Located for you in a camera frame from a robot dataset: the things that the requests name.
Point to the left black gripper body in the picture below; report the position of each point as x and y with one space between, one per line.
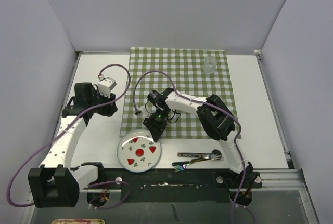
99 99

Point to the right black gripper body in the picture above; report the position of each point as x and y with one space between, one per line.
157 119

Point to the white plate with strawberries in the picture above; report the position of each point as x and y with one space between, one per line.
137 152

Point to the clear drinking glass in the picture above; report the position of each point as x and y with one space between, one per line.
210 63

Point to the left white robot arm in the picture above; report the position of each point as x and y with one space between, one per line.
55 183

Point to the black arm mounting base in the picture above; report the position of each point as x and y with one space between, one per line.
166 185

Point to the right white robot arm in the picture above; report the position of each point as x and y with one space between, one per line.
216 119

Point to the iridescent rainbow fork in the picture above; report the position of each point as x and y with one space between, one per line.
181 166

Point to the silver fork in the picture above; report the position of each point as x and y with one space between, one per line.
215 155

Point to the yellow rimmed tray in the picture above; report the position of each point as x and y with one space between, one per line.
79 221

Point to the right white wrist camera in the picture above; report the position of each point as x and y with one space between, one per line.
143 112

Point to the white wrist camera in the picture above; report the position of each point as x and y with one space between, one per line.
143 112
106 85

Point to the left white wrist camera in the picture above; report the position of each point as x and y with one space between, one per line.
106 85

